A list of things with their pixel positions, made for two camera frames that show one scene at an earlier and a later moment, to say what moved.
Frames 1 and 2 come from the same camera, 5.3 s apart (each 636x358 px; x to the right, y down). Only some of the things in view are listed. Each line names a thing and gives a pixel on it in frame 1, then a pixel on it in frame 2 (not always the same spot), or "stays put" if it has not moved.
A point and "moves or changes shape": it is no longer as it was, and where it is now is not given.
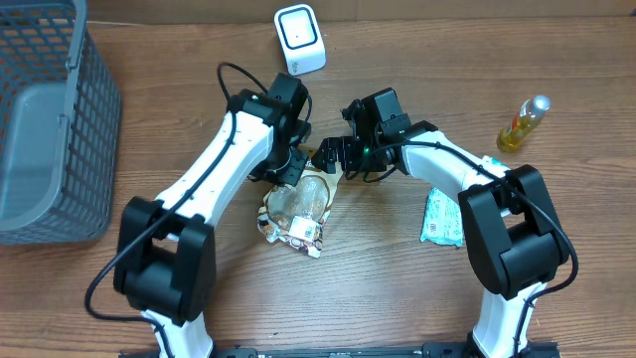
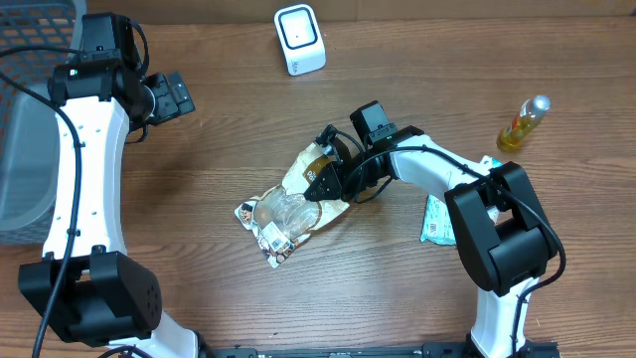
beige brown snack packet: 297,214 moves or changes shape
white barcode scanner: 301,39 stays put
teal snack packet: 442,221 stays put
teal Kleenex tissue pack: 495,160 stays put
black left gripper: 292,177 to 171,105
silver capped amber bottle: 527,117 stays put
